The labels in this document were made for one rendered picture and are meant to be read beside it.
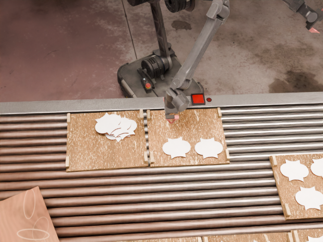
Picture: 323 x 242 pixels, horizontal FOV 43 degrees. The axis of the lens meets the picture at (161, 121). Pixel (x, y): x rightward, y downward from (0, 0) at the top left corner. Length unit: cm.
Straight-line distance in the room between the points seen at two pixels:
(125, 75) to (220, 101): 118
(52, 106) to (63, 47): 165
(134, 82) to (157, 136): 119
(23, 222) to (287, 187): 126
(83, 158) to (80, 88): 156
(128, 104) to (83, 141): 35
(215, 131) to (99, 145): 62
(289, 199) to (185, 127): 65
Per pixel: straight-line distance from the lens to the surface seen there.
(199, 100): 237
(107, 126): 219
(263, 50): 410
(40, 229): 191
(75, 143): 220
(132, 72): 340
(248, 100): 245
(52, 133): 228
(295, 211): 214
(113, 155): 214
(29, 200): 197
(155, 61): 324
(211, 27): 195
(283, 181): 219
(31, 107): 240
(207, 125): 227
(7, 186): 217
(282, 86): 384
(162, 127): 223
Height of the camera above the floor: 279
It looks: 55 degrees down
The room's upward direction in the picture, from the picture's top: 5 degrees clockwise
